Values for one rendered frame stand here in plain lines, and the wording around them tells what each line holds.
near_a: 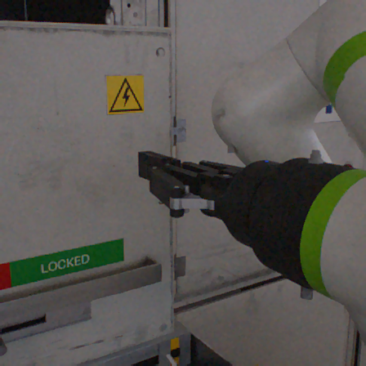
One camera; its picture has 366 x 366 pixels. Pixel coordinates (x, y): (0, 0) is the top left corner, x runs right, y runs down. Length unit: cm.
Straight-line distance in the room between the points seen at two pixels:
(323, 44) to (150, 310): 46
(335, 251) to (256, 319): 101
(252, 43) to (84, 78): 55
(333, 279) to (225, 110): 41
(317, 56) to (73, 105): 31
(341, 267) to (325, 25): 41
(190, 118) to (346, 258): 76
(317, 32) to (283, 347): 97
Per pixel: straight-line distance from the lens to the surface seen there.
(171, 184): 44
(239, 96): 69
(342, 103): 59
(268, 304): 133
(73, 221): 68
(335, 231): 32
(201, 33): 105
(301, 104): 68
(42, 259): 68
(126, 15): 98
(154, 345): 81
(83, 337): 76
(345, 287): 32
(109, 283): 69
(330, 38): 64
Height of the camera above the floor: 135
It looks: 14 degrees down
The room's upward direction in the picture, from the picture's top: straight up
